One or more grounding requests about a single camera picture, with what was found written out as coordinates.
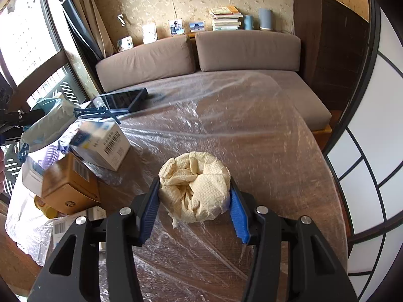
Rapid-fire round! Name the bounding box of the teal plastic bag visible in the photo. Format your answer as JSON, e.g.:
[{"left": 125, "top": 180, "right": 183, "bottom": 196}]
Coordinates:
[{"left": 20, "top": 98, "right": 77, "bottom": 153}]

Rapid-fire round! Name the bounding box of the cream paper towel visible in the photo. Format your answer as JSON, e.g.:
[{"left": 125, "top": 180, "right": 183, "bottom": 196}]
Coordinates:
[{"left": 158, "top": 151, "right": 231, "bottom": 228}]

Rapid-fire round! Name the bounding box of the purple plastic hair roller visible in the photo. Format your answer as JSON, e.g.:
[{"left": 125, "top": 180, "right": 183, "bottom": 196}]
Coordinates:
[{"left": 41, "top": 142, "right": 69, "bottom": 170}]

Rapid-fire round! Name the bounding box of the white blue medicine box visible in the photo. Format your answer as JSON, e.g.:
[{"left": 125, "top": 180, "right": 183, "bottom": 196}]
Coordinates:
[{"left": 70, "top": 121, "right": 130, "bottom": 171}]

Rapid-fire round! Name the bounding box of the brown cardboard box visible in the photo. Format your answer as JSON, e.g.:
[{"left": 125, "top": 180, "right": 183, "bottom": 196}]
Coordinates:
[{"left": 41, "top": 154, "right": 100, "bottom": 215}]

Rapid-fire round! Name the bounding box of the yellow small cup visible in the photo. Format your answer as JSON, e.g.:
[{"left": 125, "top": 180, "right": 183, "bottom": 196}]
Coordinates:
[{"left": 34, "top": 196, "right": 58, "bottom": 219}]

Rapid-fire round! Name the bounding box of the person left hand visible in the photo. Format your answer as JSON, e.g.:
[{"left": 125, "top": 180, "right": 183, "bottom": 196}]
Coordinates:
[{"left": 0, "top": 150, "right": 6, "bottom": 193}]

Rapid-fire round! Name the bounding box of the dark tablet in blue case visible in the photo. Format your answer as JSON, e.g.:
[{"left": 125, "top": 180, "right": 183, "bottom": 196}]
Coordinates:
[{"left": 91, "top": 88, "right": 148, "bottom": 113}]

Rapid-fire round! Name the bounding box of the brown sofa seat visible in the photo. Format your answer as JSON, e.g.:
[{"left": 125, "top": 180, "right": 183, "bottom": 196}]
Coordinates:
[{"left": 119, "top": 69, "right": 333, "bottom": 132}]

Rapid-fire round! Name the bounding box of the left brown sofa cushion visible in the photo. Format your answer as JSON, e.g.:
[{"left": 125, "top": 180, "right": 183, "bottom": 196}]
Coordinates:
[{"left": 96, "top": 35, "right": 195, "bottom": 92}]

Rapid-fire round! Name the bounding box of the brown sofa cushion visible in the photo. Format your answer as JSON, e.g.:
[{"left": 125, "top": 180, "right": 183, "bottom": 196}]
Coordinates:
[
  {"left": 195, "top": 30, "right": 301, "bottom": 72},
  {"left": 96, "top": 35, "right": 195, "bottom": 92}
]

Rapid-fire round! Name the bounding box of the right brown sofa cushion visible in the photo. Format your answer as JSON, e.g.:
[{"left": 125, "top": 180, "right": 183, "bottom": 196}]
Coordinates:
[{"left": 195, "top": 30, "right": 301, "bottom": 72}]

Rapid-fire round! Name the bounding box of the blue cylindrical cup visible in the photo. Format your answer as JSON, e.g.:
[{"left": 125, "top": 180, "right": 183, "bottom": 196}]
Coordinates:
[{"left": 244, "top": 14, "right": 253, "bottom": 30}]

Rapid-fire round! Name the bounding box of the stack of books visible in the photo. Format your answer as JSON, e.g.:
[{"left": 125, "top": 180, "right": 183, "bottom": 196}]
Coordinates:
[{"left": 209, "top": 6, "right": 243, "bottom": 31}]

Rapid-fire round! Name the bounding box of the dark wooden cabinet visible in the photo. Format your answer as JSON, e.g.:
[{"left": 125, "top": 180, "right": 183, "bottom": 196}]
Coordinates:
[{"left": 294, "top": 0, "right": 369, "bottom": 110}]

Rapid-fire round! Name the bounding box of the grey cylindrical speaker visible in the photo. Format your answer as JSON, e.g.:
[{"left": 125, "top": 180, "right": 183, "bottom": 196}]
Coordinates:
[{"left": 258, "top": 8, "right": 273, "bottom": 31}]

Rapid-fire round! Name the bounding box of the leftmost photo frame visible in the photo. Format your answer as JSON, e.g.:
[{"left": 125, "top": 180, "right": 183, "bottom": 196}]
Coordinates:
[{"left": 117, "top": 36, "right": 134, "bottom": 52}]

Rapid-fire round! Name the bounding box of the photo frame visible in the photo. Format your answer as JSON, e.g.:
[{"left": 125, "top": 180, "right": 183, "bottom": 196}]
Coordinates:
[
  {"left": 169, "top": 18, "right": 185, "bottom": 36},
  {"left": 117, "top": 36, "right": 134, "bottom": 52},
  {"left": 142, "top": 22, "right": 158, "bottom": 44},
  {"left": 189, "top": 21, "right": 205, "bottom": 33}
]

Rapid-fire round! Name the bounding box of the wall hook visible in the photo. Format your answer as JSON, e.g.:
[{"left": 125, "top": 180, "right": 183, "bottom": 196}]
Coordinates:
[{"left": 117, "top": 14, "right": 126, "bottom": 27}]

